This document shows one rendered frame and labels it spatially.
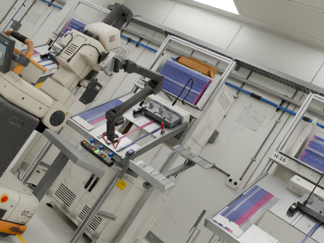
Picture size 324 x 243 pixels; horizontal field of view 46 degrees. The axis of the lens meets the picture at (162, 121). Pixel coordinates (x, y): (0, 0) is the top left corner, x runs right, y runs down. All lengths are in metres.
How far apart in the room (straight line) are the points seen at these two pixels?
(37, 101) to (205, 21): 3.88
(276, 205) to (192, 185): 2.11
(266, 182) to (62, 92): 1.50
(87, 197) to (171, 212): 1.66
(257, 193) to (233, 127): 2.11
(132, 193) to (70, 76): 1.14
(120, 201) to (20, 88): 1.40
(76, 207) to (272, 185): 1.55
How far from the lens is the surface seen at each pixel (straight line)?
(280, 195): 2.71
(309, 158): 2.80
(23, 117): 2.03
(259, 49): 5.06
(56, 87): 2.38
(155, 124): 3.10
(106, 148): 2.83
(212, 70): 3.85
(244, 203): 2.54
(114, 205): 3.05
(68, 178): 3.38
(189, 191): 4.60
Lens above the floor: 0.86
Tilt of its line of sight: 5 degrees up
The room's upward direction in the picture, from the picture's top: 34 degrees clockwise
